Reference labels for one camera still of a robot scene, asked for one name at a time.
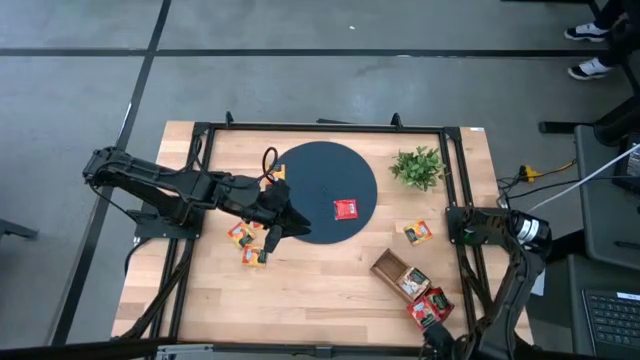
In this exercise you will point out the white paper sheet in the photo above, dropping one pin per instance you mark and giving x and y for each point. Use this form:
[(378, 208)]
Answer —
[(539, 285)]

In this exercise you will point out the person's white black shoe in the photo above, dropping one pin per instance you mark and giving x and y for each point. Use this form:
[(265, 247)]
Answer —
[(585, 31), (590, 67)]

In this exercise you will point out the beige vanilla tea bag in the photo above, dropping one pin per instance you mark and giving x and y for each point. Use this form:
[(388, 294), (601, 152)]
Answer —
[(414, 283)]

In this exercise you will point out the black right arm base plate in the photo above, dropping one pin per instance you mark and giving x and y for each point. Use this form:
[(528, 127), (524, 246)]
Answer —
[(452, 235)]

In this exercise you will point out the black device with label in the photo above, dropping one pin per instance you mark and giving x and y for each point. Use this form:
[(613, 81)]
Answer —
[(627, 150)]

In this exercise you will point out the black laptop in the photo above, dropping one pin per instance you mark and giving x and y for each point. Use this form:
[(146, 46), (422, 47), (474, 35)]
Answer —
[(612, 320)]

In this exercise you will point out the dark grey desk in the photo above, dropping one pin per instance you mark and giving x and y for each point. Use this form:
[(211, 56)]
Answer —
[(575, 310)]

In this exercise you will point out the person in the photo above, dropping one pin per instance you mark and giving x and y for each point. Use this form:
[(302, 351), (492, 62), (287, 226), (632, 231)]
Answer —
[(622, 45)]

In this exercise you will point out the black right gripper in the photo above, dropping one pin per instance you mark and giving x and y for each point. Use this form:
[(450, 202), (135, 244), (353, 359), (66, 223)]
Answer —
[(450, 351)]

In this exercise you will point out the green plant in white pot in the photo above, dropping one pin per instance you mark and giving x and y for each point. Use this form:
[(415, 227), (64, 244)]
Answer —
[(417, 169)]

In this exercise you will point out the grey furniture foot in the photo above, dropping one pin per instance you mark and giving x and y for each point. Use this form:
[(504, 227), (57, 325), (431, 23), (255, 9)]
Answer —
[(15, 229)]

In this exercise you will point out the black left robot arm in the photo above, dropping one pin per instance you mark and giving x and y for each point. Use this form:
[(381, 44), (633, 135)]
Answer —
[(150, 177)]

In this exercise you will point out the black office chair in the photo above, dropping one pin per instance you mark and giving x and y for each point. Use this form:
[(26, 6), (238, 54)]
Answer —
[(617, 120)]

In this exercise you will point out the black overhead crossbeam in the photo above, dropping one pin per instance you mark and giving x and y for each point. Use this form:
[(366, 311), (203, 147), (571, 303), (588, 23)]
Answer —
[(75, 351)]

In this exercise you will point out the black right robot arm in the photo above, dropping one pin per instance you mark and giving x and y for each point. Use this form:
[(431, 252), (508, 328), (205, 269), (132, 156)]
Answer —
[(515, 280)]

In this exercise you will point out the wooden compartment tray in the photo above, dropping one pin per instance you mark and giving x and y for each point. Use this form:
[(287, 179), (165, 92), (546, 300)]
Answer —
[(387, 267)]

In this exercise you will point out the round dark blue woven mat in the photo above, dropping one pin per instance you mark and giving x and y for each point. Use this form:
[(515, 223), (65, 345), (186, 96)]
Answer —
[(320, 170)]

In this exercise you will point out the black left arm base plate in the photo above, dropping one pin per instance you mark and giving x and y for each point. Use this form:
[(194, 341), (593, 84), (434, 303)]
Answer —
[(150, 230)]

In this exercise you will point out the black floor foot bar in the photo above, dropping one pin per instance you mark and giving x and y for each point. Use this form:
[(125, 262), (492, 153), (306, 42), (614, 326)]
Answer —
[(555, 127)]

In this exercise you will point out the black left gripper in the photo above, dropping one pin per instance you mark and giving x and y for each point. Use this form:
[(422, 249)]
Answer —
[(270, 207)]

